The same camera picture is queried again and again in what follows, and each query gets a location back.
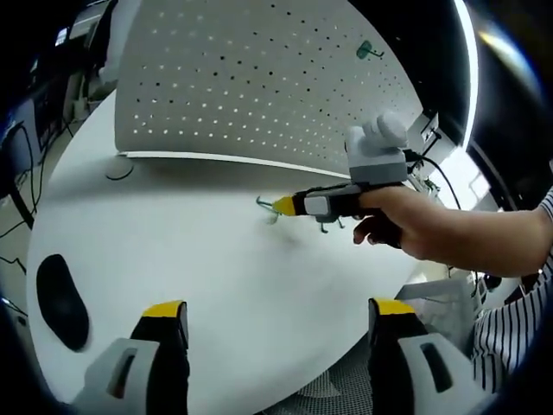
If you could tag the green hook assembly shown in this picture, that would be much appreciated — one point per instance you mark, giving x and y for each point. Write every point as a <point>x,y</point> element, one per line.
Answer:
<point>270,209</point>
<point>330,222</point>

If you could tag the person's right hand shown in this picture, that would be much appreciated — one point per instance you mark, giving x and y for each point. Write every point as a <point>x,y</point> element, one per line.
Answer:
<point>410,220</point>

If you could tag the green mounting plate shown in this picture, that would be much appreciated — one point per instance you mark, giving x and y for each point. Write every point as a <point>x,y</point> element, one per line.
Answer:
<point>365,48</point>

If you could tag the ceiling light strip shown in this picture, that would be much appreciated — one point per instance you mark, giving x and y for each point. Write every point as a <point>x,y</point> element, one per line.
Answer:
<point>471,86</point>

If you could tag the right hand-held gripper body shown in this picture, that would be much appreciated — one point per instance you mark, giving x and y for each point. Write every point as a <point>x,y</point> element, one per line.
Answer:
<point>376,160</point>

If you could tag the black oval pad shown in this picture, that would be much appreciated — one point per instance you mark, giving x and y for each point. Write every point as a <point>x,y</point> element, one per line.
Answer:
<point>62,302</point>

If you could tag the background desks with equipment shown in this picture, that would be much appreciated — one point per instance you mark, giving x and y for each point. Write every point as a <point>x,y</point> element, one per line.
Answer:
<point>73,52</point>

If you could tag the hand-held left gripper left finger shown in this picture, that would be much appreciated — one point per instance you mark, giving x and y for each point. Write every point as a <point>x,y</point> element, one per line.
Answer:
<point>164,354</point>

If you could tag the white perforated pegboard panel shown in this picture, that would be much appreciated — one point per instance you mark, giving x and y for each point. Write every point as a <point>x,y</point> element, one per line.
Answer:
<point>237,86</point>

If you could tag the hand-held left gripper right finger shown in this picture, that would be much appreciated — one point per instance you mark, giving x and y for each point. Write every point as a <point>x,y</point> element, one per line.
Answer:
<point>397,354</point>

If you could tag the white mesh chair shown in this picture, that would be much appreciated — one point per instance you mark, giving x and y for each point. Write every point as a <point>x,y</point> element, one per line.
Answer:
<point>432,302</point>

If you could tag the striped shirt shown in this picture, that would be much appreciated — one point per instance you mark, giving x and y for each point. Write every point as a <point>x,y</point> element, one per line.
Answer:
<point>514,337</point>

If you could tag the round pegboard foot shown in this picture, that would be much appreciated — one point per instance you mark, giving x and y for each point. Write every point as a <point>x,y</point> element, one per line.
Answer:
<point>118,171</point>

